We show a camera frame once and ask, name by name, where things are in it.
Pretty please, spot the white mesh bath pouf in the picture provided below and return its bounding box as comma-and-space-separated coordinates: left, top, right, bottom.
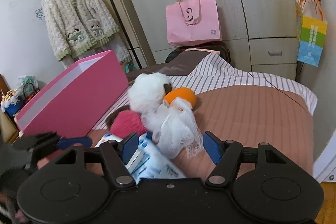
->
142, 97, 203, 159

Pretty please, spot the pink paper shopping bag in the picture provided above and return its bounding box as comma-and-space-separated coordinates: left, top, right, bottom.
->
166, 0, 222, 47

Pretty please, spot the brown pillow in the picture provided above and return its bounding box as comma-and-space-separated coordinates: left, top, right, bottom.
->
126, 51, 210, 82

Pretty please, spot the white plush panda toy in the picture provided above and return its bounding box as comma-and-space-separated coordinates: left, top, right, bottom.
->
127, 72, 173, 114

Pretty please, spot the blue tissue pack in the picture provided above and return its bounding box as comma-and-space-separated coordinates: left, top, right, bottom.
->
126, 134, 187, 184

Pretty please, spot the orange makeup sponge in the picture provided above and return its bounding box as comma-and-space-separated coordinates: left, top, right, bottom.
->
164, 88, 197, 108

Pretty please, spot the cream green knit cardigan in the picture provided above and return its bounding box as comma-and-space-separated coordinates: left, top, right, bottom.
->
42, 0, 120, 61

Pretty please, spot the colourful striped gift bag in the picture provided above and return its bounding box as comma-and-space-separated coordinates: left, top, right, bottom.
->
295, 0, 327, 67

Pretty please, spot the white wet wipes pack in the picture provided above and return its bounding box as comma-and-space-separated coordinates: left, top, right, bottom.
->
95, 132, 122, 147

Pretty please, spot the striped bed sheet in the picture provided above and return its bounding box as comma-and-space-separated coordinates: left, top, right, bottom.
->
92, 52, 318, 131

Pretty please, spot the black thin cable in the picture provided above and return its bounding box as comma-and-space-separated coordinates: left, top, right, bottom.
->
248, 71, 308, 111

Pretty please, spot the bouquet in blue pot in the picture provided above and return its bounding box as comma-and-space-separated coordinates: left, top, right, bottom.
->
1, 88, 23, 117

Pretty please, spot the white door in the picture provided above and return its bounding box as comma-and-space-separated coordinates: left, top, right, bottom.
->
313, 132, 336, 183

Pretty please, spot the pink storage box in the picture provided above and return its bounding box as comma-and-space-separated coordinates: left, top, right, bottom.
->
15, 50, 128, 138

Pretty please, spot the magenta fluffy plush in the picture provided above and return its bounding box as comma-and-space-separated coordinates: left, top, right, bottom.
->
105, 105, 147, 139

